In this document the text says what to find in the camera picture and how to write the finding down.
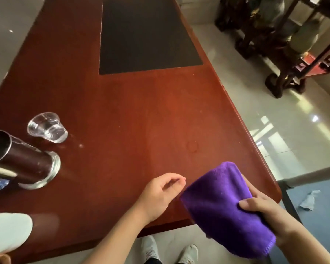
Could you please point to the clear plastic cup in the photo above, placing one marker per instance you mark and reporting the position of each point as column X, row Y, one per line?
column 48, row 129

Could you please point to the person's white left shoe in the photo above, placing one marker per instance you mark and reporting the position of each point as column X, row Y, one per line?
column 150, row 247

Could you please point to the red wooden table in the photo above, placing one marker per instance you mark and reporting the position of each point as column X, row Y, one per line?
column 140, row 107

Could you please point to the person's white shoe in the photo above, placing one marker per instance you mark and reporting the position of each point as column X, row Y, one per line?
column 188, row 254
column 150, row 247

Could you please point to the person's left hand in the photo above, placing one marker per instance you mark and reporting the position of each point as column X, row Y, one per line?
column 159, row 195

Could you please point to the blue plastic cart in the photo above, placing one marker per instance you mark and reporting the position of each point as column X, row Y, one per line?
column 324, row 217

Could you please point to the person's right hand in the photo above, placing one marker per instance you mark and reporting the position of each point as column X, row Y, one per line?
column 275, row 219

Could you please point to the stainless steel cylinder container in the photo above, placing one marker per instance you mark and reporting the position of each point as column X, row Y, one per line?
column 22, row 162

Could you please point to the person's dark trousers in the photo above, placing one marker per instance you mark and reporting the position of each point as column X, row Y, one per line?
column 155, row 262

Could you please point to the purple microfibre cloth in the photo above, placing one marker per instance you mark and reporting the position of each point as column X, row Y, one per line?
column 217, row 200

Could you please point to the person's left forearm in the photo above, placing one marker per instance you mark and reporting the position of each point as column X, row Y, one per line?
column 115, row 244

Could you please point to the person's white right shoe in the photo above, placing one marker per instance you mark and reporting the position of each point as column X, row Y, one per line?
column 188, row 254

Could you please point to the black table mat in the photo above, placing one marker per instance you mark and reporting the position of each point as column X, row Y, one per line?
column 148, row 35

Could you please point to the dark wooden display shelf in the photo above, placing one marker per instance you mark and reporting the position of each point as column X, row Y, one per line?
column 275, row 87

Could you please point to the grey-blue ornamental stone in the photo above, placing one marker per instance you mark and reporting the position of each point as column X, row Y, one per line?
column 272, row 10

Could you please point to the pale green ornamental stone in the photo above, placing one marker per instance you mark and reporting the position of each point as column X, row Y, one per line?
column 305, row 38

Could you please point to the crumpled white tissue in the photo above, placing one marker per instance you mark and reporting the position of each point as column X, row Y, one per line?
column 309, row 202

